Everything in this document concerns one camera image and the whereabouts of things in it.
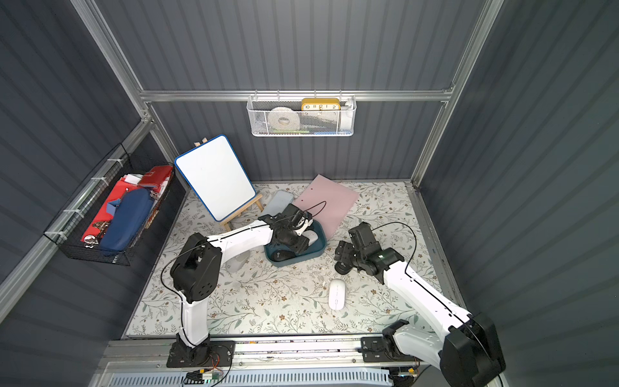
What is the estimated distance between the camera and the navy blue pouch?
65 centimetres

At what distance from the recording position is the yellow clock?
2.90 ft

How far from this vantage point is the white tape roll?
2.76 ft
